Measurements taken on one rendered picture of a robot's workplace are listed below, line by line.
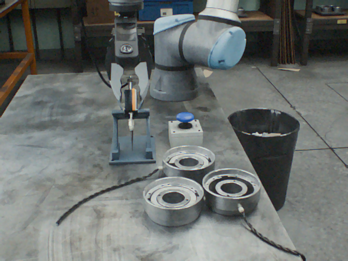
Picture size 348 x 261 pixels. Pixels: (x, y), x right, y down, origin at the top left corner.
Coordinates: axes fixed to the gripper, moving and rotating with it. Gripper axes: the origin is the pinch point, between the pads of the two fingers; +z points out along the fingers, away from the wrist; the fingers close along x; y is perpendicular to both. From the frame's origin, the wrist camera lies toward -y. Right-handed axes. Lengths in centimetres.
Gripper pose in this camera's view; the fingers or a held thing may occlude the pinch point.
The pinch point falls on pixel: (130, 97)
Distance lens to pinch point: 101.2
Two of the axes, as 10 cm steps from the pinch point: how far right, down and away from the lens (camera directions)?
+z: 0.1, 9.1, 4.1
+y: -0.6, -4.1, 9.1
